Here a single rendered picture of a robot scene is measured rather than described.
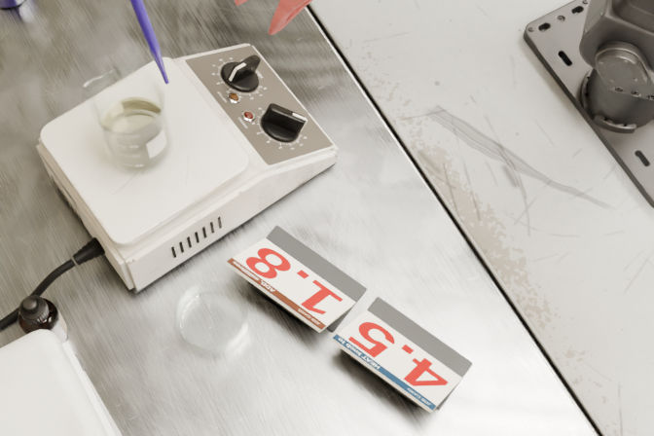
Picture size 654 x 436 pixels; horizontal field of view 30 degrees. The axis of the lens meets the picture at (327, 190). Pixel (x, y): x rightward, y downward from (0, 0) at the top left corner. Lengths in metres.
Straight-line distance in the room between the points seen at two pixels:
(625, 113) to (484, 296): 0.19
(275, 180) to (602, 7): 0.28
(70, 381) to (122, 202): 0.59
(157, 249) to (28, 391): 0.60
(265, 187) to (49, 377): 0.64
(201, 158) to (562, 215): 0.30
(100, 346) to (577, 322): 0.37
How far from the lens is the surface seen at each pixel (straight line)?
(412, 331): 0.95
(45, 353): 0.32
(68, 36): 1.09
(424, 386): 0.91
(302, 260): 0.96
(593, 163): 1.03
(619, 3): 0.91
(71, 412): 0.31
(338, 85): 1.04
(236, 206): 0.94
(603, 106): 1.02
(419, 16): 1.08
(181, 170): 0.91
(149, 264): 0.93
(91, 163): 0.92
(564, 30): 1.08
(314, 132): 0.98
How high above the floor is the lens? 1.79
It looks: 64 degrees down
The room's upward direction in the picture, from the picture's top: 1 degrees clockwise
